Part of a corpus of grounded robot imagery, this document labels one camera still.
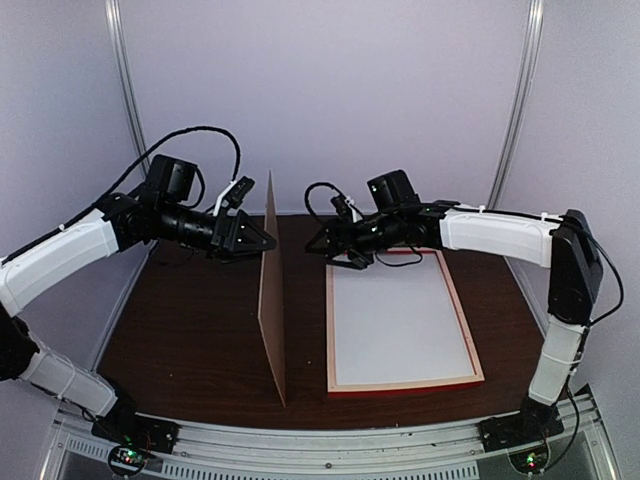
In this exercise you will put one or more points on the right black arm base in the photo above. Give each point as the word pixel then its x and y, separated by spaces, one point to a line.
pixel 533 422

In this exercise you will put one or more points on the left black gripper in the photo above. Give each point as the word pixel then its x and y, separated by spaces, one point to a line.
pixel 221 235

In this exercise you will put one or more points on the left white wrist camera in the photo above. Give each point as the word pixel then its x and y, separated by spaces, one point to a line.
pixel 233 195

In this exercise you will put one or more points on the front aluminium rail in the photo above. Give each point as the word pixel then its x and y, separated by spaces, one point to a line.
pixel 452 450

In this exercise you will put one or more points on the brown cardboard backing board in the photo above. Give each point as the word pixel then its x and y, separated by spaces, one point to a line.
pixel 271 298

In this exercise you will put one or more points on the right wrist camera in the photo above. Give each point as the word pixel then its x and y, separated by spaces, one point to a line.
pixel 345 209

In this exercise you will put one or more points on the circuit board with leds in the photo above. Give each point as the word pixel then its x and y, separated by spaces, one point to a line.
pixel 125 461
pixel 529 462

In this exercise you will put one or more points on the left circuit board with leds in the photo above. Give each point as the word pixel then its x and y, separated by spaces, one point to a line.
pixel 125 461

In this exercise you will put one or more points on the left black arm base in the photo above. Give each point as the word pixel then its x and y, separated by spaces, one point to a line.
pixel 124 425

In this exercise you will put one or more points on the left aluminium corner post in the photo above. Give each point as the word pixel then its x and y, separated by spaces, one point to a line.
pixel 117 35

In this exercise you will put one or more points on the right circuit board with leds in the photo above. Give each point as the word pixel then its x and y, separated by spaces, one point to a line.
pixel 529 462

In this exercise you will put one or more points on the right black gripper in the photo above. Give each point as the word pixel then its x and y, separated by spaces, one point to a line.
pixel 335 227

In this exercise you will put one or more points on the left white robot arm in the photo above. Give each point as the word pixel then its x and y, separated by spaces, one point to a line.
pixel 50 272

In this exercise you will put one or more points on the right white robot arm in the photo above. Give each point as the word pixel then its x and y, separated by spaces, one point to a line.
pixel 562 246

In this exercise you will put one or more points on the canyon woman photo print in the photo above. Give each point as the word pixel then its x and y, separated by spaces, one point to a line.
pixel 400 325

